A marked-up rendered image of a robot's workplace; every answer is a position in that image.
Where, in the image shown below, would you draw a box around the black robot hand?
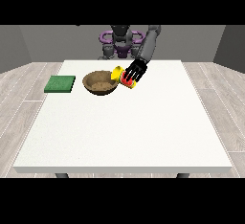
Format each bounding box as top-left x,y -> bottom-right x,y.
122,57 -> 148,83

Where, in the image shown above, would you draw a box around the yellow cup with melon print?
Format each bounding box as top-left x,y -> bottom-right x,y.
110,65 -> 138,90

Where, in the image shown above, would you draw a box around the brown wooden bowl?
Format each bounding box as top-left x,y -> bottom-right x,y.
81,70 -> 120,97

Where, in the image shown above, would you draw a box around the green square pad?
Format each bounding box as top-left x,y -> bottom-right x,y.
43,75 -> 77,94

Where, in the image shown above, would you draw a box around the grey robot trunk purple rings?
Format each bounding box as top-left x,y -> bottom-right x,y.
98,25 -> 146,61

